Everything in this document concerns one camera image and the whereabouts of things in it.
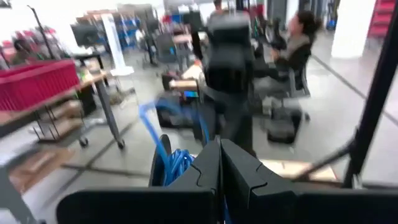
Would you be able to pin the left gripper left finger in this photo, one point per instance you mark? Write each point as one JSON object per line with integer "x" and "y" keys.
{"x": 140, "y": 205}

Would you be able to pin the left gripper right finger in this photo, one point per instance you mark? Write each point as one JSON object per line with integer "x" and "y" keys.
{"x": 280, "y": 205}

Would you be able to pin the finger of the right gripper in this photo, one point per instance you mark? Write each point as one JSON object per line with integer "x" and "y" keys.
{"x": 241, "y": 124}
{"x": 202, "y": 121}

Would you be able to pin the person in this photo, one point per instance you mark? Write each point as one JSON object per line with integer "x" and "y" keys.
{"x": 298, "y": 46}
{"x": 217, "y": 4}

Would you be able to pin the grey chair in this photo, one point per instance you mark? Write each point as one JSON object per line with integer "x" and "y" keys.
{"x": 300, "y": 81}

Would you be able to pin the wooden table on casters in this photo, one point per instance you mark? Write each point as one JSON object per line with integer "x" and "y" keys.
{"x": 102, "y": 102}

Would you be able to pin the white pole base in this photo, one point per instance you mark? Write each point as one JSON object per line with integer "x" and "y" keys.
{"x": 115, "y": 43}

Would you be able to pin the white square column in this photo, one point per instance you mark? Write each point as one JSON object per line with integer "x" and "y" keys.
{"x": 353, "y": 28}

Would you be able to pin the black computer monitor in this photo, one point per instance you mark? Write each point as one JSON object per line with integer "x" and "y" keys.
{"x": 84, "y": 34}

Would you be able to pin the large red storage bin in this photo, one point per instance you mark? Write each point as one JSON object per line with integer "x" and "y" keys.
{"x": 37, "y": 84}

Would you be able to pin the red shelving unit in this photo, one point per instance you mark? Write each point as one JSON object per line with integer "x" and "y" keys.
{"x": 382, "y": 18}

